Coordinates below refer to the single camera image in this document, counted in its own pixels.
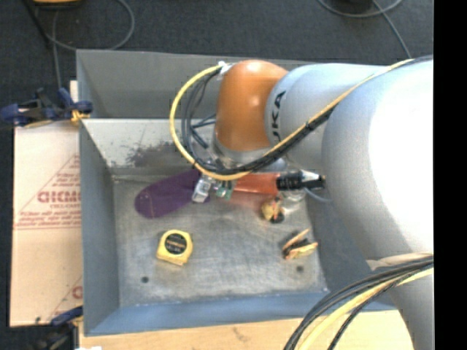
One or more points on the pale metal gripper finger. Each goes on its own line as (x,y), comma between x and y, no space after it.
(200,192)

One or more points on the orange clear plastic bottle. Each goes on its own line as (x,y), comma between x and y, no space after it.
(255,185)

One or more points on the purple flat oval pouch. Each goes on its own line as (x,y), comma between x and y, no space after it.
(164,197)

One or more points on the yellow tape measure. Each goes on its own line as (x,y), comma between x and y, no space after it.
(175,246)

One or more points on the clear glass cup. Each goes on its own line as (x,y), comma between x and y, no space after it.
(293,200)

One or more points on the grey metal bin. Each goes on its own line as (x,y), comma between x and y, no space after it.
(226,264)

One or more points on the tan and black toy sandwich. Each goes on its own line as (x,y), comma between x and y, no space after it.
(297,248)

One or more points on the brown cardboard board red print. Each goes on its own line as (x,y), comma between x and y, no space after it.
(44,253)

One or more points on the black cylinder on white bracket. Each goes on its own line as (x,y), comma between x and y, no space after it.
(292,181)

